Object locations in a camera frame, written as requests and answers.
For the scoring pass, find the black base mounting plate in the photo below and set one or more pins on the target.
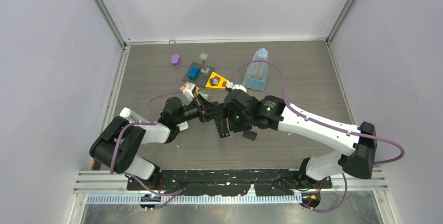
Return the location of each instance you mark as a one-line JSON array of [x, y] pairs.
[[236, 182]]

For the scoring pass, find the grey building brick plate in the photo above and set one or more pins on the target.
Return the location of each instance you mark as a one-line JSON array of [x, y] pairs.
[[202, 77]]

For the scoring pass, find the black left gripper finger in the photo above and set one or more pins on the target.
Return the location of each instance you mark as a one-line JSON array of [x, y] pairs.
[[204, 102], [211, 112]]

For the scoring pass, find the purple cap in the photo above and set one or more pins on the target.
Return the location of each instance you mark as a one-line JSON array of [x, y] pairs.
[[175, 60]]

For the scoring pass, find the yellow triangular toy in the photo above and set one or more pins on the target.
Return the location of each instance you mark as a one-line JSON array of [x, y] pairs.
[[216, 82]]

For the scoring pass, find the white remote control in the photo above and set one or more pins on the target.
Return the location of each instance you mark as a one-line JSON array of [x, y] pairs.
[[183, 126]]

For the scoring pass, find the black battery compartment cover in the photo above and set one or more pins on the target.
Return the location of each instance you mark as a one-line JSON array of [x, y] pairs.
[[250, 135]]

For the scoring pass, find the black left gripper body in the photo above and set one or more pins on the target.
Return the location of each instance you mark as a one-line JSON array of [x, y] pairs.
[[196, 109]]

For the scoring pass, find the green monster toy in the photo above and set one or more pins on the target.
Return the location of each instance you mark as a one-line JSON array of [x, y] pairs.
[[204, 95]]

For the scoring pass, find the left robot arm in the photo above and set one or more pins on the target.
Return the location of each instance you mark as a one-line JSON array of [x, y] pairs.
[[117, 145]]

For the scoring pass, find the blue translucent metronome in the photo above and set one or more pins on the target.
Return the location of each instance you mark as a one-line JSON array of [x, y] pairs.
[[256, 74]]

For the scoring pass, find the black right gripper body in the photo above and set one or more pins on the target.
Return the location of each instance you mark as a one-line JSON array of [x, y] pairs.
[[239, 122]]

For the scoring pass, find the blue building brick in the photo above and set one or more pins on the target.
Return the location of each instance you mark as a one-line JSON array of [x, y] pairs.
[[193, 73]]

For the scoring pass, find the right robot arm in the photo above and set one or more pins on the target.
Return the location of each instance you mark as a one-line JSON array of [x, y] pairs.
[[354, 148]]

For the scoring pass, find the grey brick post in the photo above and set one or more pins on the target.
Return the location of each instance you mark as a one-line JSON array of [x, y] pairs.
[[205, 67]]

